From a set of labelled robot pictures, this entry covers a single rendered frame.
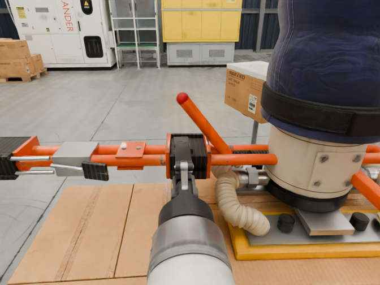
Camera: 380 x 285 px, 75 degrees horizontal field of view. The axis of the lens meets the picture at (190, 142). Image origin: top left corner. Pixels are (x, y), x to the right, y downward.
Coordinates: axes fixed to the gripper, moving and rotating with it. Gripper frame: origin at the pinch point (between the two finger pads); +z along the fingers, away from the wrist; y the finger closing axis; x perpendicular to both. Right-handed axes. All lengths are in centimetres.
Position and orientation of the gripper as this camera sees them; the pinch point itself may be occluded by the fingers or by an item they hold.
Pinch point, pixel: (181, 155)
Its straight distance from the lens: 48.9
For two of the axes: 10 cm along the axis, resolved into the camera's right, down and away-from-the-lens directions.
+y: 0.0, 8.9, 4.6
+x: 10.0, -0.3, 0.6
